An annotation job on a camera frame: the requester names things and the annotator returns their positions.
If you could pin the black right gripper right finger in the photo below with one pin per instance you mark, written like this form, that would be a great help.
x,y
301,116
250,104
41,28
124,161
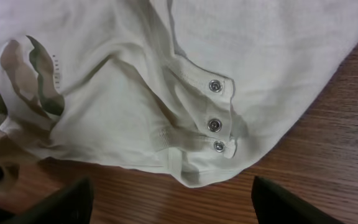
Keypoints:
x,y
274,204

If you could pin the white baby bodysuit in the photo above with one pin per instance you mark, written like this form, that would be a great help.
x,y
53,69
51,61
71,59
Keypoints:
x,y
199,90

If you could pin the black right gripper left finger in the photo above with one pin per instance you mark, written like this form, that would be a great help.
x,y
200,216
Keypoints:
x,y
72,204

